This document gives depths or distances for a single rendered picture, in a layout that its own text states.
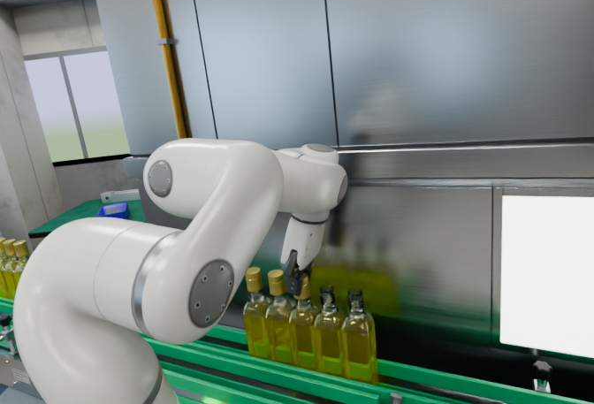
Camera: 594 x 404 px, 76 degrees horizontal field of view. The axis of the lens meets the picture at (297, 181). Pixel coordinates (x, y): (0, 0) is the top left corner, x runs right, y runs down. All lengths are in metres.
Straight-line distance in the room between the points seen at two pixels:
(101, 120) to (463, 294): 3.62
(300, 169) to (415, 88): 0.36
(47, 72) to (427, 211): 3.84
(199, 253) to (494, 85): 0.62
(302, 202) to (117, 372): 0.29
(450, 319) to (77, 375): 0.72
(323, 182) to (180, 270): 0.29
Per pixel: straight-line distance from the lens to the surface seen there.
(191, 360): 1.03
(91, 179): 4.22
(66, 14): 4.19
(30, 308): 0.38
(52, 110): 4.26
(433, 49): 0.79
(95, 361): 0.37
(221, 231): 0.31
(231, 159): 0.34
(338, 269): 0.91
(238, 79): 0.94
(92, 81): 4.06
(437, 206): 0.80
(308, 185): 0.52
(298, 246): 0.72
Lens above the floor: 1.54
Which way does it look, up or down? 14 degrees down
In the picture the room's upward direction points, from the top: 7 degrees counter-clockwise
